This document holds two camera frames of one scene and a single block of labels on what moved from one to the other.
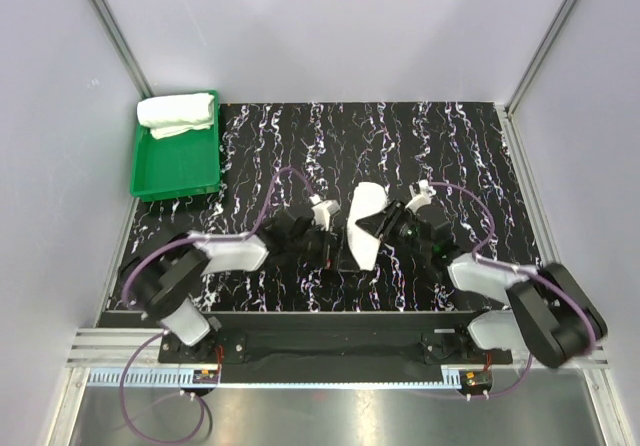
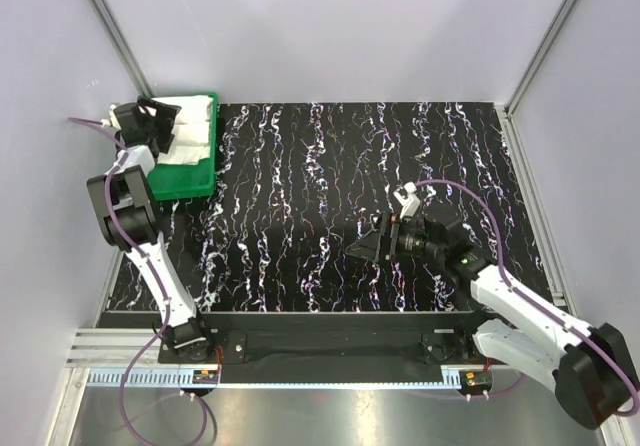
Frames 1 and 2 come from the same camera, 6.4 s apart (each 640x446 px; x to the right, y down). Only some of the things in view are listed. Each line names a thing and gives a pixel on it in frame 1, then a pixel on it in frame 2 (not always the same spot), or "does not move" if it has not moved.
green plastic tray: [181, 165] does not move
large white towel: [168, 116] does not move
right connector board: [477, 379] does not move
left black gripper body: [313, 246] -> [159, 129]
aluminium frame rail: [140, 348] does not move
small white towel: [368, 198] -> [189, 145]
